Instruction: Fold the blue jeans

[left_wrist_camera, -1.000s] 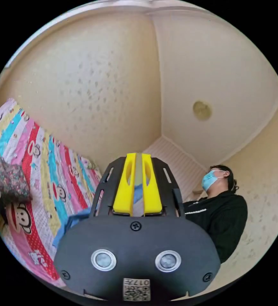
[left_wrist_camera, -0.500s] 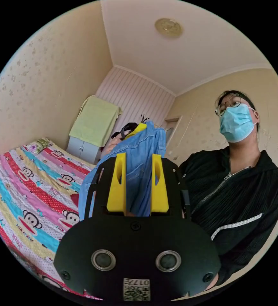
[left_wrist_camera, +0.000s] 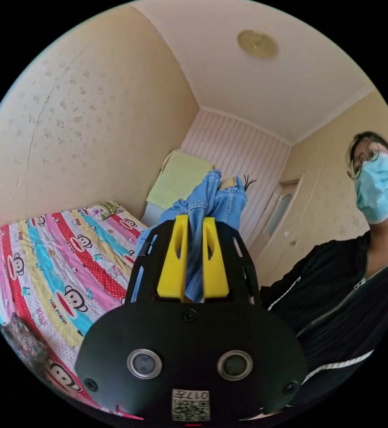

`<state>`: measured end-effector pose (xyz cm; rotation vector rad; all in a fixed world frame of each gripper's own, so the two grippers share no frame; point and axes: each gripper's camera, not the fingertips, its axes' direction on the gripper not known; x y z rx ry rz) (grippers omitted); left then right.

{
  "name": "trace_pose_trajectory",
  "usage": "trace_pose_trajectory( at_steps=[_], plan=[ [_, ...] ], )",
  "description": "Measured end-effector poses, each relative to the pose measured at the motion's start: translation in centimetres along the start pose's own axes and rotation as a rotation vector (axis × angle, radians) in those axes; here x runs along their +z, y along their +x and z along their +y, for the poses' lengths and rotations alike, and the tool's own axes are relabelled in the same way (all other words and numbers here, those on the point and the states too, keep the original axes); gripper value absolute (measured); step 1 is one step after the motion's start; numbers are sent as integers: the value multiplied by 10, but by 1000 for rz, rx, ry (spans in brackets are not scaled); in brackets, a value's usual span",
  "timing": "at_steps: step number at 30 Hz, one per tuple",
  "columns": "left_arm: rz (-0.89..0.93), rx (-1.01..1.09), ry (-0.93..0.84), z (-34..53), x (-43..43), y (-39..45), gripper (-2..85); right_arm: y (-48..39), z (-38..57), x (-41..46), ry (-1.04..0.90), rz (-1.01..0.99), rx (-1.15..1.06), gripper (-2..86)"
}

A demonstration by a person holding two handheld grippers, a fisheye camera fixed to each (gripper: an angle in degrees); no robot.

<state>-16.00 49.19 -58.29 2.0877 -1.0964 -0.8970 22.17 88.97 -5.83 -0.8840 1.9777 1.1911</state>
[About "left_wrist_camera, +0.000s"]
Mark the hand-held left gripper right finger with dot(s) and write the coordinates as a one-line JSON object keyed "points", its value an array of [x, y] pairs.
{"points": [[218, 271]]}

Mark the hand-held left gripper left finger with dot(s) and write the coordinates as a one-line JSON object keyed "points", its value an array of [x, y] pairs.
{"points": [[173, 267]]}

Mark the blue jeans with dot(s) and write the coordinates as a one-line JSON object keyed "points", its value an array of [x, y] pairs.
{"points": [[210, 197]]}

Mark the door with glass pane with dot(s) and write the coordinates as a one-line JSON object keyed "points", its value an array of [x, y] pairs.
{"points": [[279, 209]]}

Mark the floral pillow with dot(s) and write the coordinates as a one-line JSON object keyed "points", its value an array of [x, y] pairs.
{"points": [[105, 209]]}

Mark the bed with striped cartoon sheet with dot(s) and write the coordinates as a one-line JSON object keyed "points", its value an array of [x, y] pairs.
{"points": [[43, 267]]}

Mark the person's body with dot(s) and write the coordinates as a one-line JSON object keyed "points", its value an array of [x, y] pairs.
{"points": [[347, 294]]}

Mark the patterned cushion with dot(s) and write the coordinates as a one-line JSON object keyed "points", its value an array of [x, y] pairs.
{"points": [[23, 341]]}

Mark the round ceiling lamp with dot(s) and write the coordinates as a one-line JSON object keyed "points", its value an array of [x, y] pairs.
{"points": [[257, 43]]}

